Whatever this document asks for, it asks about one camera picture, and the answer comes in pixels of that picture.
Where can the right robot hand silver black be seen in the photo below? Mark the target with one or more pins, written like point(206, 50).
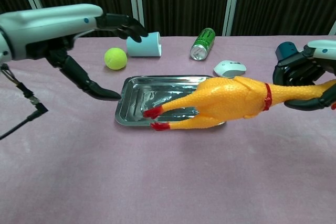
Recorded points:
point(302, 69)

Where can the silver metal tray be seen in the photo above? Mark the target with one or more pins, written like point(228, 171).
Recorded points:
point(141, 95)

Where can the yellow-green tennis ball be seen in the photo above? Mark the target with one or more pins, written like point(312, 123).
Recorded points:
point(115, 58)

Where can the white computer mouse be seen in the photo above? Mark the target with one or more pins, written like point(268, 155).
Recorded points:
point(229, 69)

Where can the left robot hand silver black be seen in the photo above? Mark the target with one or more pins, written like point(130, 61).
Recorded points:
point(47, 30)

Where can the yellow rubber chicken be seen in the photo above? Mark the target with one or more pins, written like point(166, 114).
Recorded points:
point(225, 100)

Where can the green drink can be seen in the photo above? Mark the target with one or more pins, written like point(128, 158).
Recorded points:
point(203, 43)

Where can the pink fleece tablecloth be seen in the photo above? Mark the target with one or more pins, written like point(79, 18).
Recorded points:
point(157, 176)

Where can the light blue plastic cup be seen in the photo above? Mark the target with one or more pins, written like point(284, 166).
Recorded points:
point(144, 47)

